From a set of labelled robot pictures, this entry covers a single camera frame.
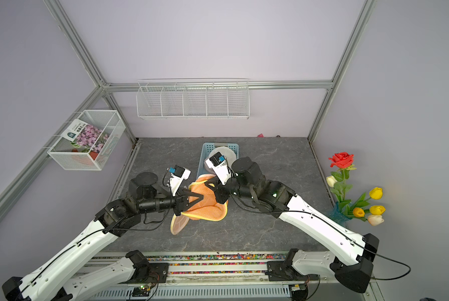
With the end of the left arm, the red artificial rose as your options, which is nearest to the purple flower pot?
the end of the left arm

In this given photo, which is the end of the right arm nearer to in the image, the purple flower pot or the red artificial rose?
the red artificial rose

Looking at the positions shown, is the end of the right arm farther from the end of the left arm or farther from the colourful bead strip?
the colourful bead strip
